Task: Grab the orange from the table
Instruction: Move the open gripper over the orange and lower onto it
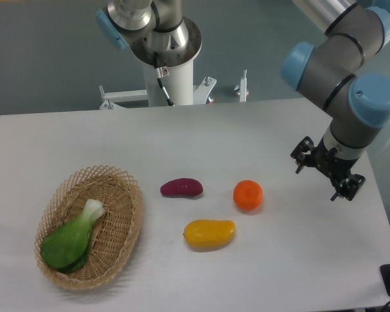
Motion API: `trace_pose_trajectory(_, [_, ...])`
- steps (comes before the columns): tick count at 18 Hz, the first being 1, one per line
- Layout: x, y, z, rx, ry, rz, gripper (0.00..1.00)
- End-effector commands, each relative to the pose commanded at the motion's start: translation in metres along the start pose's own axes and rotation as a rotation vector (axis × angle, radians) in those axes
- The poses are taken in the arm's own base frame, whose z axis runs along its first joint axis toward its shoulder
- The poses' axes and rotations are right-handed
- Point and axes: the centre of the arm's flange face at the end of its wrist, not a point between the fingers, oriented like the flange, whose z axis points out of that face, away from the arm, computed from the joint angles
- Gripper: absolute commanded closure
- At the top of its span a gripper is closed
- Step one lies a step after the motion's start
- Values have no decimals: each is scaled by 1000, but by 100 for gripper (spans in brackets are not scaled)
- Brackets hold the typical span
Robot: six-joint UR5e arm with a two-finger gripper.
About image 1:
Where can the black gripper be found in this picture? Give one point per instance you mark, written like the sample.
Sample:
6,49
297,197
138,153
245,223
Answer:
346,185

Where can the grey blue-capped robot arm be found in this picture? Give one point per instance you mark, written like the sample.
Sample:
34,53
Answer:
167,43

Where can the orange fruit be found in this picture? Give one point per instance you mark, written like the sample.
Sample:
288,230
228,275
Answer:
248,195

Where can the yellow mango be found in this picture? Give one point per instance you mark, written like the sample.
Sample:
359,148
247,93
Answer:
205,234

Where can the purple sweet potato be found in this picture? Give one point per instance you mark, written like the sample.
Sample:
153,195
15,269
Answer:
186,187

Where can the woven wicker basket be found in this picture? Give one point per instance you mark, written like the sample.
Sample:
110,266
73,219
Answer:
114,233

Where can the green bok choy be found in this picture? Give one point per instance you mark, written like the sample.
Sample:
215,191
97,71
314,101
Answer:
66,249

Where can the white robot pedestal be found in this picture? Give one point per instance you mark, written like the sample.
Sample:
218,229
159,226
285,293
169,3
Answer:
175,84

